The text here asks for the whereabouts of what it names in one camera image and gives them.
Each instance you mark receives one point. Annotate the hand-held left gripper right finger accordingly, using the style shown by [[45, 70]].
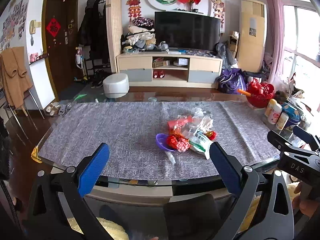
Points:
[[223, 166]]

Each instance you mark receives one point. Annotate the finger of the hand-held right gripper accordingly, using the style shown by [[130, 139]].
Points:
[[306, 136], [282, 141]]

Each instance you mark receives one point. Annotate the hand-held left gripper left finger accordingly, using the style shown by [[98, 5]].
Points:
[[96, 166]]

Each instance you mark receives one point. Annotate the small red yellow candy wrapper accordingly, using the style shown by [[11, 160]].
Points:
[[211, 135]]

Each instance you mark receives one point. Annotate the clear plastic bag green label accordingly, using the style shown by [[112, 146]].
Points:
[[198, 141]]

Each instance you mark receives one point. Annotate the white tissue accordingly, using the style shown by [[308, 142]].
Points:
[[206, 124]]

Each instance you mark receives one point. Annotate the red crinkled foil wrapper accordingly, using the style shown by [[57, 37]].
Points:
[[178, 143]]

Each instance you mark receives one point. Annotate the small clear plastic tube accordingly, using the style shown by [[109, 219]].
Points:
[[171, 158]]

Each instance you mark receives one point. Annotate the black dustpan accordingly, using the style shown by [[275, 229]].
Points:
[[190, 215]]

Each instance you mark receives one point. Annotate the red packet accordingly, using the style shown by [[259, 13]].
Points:
[[178, 124]]

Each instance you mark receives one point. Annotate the person's right hand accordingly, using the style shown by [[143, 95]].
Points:
[[308, 202]]

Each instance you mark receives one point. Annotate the small white bottle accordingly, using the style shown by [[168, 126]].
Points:
[[282, 121]]

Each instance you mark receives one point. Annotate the blue round tin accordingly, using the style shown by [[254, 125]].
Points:
[[292, 117]]

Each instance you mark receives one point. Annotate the white bottle pink label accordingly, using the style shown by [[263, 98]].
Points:
[[275, 115]]

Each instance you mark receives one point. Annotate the cream bottle yellow cap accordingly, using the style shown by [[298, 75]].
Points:
[[270, 107]]

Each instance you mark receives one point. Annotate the crinkled clear plastic bag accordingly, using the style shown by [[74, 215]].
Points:
[[300, 100]]

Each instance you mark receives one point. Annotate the grey woven table runner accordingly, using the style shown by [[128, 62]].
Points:
[[112, 130]]

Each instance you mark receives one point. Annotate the red plastic basket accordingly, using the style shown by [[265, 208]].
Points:
[[260, 97]]

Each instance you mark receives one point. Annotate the yellow table corner guard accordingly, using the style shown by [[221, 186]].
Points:
[[36, 156]]

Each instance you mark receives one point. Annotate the orange stick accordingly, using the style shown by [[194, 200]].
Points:
[[243, 92]]

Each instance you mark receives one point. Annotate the yellow fleece pants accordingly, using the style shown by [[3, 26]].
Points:
[[107, 230]]

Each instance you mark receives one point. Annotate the pile of slippers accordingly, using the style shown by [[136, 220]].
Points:
[[57, 108]]

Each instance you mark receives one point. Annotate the purple bag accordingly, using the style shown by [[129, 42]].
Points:
[[231, 81]]

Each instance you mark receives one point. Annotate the white round stool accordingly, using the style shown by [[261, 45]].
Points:
[[116, 85]]

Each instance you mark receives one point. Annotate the shoe rack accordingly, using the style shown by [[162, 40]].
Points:
[[96, 72]]

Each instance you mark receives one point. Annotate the grey jacket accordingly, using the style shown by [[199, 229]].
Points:
[[225, 55]]

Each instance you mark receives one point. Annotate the window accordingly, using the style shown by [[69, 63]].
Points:
[[305, 30]]

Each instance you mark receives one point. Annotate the beige standing air conditioner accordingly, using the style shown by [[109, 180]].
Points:
[[251, 37]]

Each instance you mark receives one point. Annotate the dark brown door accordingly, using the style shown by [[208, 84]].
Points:
[[60, 62]]

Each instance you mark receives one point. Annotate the wooden television cabinet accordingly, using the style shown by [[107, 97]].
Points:
[[135, 62]]

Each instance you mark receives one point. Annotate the pink curtain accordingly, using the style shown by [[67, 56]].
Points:
[[273, 30]]

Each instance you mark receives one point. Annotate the tan coat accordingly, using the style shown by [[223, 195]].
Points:
[[15, 77]]

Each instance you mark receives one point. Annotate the pile of clothes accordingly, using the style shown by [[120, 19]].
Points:
[[140, 37]]

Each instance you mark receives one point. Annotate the beige folding screen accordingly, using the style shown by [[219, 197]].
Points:
[[113, 30]]

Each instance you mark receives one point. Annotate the black coats on rack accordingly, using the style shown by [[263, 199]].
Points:
[[91, 27]]

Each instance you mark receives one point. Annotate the black flat television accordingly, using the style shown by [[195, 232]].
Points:
[[187, 31]]

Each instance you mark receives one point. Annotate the red diamond door decoration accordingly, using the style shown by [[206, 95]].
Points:
[[53, 28]]

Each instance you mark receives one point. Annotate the hanging doll ornament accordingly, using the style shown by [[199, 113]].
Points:
[[218, 10]]

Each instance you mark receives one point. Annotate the red fish hanging decoration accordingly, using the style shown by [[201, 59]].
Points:
[[134, 3]]

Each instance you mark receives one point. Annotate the metal frame chair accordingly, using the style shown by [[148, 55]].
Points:
[[33, 102]]

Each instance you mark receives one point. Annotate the beige wall intercom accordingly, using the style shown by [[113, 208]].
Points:
[[32, 26]]

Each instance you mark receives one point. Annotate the wall photo collage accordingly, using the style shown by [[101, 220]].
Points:
[[13, 25]]

